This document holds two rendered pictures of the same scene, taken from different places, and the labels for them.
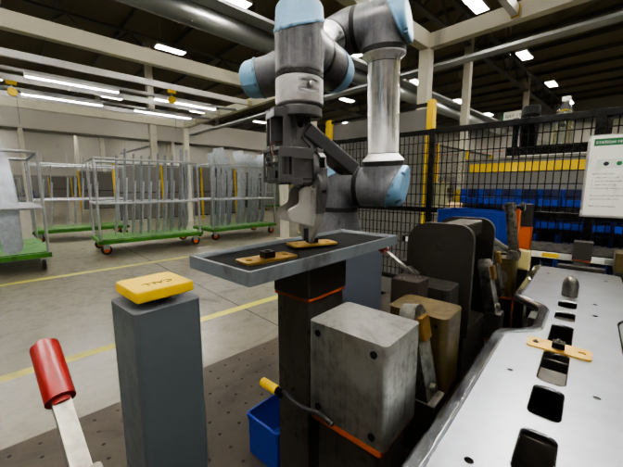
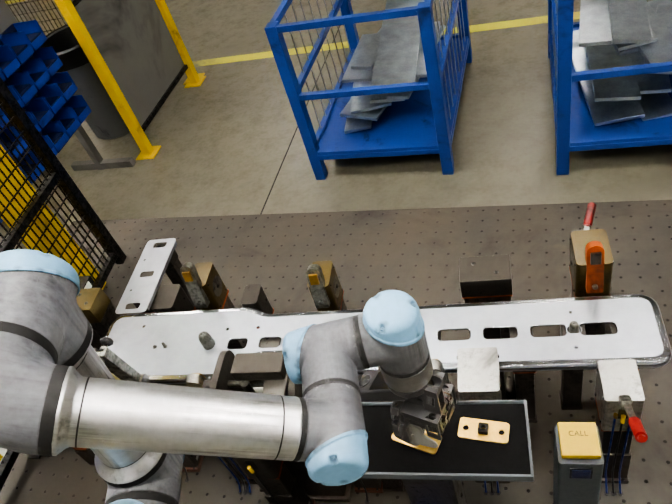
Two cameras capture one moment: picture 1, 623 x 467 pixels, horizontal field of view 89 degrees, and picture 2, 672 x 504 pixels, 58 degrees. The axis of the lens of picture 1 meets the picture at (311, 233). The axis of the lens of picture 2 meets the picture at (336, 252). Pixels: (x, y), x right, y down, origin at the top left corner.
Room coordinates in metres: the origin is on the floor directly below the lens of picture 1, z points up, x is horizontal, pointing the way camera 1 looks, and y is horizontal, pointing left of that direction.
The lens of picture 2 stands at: (0.75, 0.49, 2.15)
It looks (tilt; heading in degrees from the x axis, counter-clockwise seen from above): 44 degrees down; 250
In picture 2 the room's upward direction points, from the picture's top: 19 degrees counter-clockwise
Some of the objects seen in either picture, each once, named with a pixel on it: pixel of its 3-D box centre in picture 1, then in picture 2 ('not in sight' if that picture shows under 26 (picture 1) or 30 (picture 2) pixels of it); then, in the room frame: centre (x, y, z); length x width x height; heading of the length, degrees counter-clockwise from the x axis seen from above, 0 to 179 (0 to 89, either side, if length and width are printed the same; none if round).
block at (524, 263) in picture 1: (518, 305); not in sight; (0.98, -0.67, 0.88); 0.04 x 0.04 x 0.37; 49
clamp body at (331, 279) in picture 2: not in sight; (337, 311); (0.41, -0.58, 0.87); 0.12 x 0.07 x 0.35; 49
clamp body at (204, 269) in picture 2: not in sight; (224, 309); (0.65, -0.84, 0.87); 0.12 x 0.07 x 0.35; 49
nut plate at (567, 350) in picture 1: (558, 345); not in sight; (0.49, -0.40, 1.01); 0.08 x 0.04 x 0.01; 50
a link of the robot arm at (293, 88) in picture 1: (300, 95); (407, 363); (0.53, 0.02, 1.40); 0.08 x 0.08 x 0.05
